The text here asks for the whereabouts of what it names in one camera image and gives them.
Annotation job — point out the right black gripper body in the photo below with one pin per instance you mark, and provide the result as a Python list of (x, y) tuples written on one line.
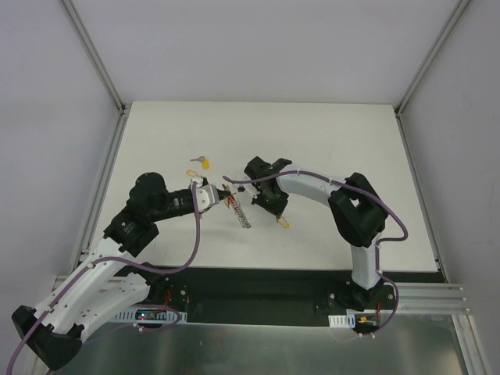
[(262, 182)]

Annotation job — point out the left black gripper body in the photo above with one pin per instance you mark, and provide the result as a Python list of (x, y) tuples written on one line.
[(220, 194)]

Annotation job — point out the key with solid yellow tag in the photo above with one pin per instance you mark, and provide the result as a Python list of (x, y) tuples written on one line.
[(205, 163)]

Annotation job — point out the key with yellow window tag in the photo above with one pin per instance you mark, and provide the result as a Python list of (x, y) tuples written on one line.
[(192, 173)]

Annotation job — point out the red handled key organizer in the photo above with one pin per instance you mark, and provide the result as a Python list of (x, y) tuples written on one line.
[(238, 211)]

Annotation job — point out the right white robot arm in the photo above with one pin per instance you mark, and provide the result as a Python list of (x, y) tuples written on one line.
[(358, 219)]

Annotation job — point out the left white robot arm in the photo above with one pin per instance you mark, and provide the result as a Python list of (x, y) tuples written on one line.
[(110, 279)]

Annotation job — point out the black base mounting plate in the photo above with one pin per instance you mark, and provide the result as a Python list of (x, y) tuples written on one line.
[(289, 298)]

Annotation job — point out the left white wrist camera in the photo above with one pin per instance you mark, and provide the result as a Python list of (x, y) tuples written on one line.
[(206, 194)]

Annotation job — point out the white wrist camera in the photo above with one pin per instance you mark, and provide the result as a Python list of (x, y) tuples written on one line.
[(206, 194), (248, 188)]

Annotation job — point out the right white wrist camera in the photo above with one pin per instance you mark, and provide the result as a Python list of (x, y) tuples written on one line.
[(248, 188)]

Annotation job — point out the left white cable duct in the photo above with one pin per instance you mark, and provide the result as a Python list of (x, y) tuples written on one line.
[(138, 315)]

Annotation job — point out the white cable duct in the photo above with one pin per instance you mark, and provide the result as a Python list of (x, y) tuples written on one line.
[(342, 321), (138, 315)]

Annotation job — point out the right white cable duct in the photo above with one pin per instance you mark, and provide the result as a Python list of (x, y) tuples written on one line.
[(342, 321)]

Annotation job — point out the left aluminium table rail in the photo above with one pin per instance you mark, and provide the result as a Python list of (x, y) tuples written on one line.
[(91, 219)]

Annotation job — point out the aluminium table rail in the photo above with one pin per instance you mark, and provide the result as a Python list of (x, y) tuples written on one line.
[(422, 203), (91, 219)]

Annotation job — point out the front aluminium extrusion rail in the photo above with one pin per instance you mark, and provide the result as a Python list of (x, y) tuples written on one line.
[(433, 299)]

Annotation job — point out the right aluminium table rail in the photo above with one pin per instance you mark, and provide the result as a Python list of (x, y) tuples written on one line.
[(422, 203)]

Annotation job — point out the left aluminium frame post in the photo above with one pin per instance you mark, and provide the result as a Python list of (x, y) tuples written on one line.
[(92, 54)]

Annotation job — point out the aluminium frame post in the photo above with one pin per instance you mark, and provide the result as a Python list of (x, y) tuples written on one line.
[(458, 12), (92, 54)]

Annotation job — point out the right aluminium frame post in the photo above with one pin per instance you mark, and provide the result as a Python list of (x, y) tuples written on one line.
[(458, 12)]

